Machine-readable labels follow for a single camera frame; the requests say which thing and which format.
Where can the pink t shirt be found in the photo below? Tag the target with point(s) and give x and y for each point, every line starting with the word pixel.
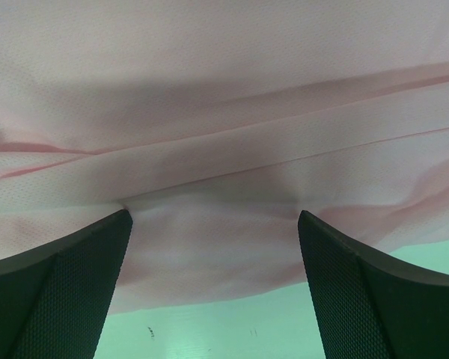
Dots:
pixel 215 123

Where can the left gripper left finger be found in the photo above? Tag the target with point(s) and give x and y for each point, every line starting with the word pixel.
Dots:
pixel 54 298

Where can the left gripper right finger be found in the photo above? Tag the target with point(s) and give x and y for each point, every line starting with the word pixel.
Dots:
pixel 369 304

